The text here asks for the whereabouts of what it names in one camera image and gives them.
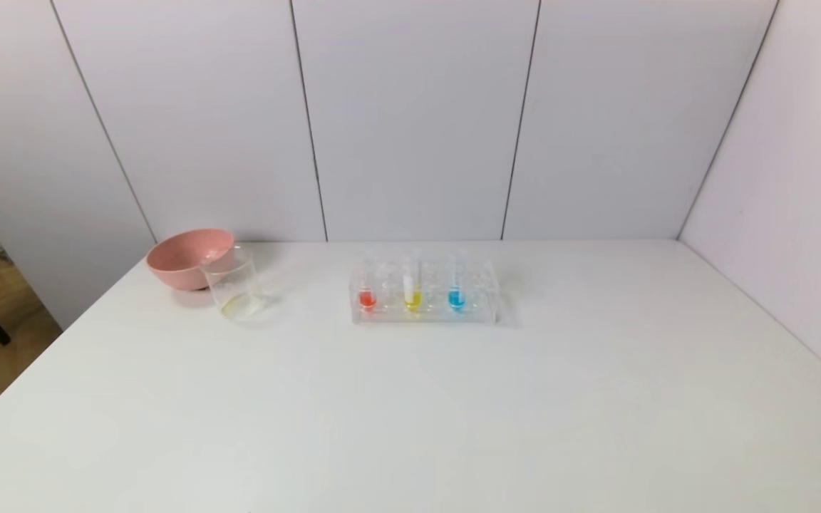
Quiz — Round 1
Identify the test tube with yellow pigment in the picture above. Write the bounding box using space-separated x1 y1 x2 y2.
403 247 424 313

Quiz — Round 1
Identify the test tube with red pigment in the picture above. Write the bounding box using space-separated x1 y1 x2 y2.
358 249 378 313

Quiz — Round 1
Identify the clear acrylic test tube rack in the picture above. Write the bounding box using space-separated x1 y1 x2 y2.
348 255 502 327

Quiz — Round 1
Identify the clear glass beaker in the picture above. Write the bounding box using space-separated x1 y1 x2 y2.
200 245 269 323

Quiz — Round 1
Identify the test tube with blue pigment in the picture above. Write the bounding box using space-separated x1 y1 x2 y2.
447 249 468 312

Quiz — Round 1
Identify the pink bowl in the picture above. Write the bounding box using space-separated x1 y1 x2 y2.
145 228 236 291

